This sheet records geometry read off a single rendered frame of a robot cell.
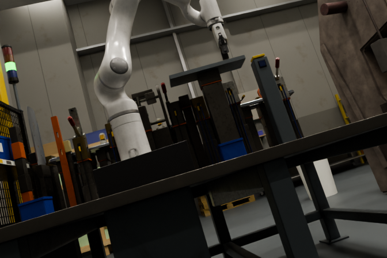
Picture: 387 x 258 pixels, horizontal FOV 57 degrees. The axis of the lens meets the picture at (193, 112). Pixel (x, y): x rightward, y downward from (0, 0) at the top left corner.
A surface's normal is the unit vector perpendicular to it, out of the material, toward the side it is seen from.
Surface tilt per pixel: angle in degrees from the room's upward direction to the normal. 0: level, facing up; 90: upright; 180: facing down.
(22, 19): 90
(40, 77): 90
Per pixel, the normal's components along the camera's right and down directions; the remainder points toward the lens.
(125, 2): 0.28, 0.32
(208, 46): 0.11, -0.24
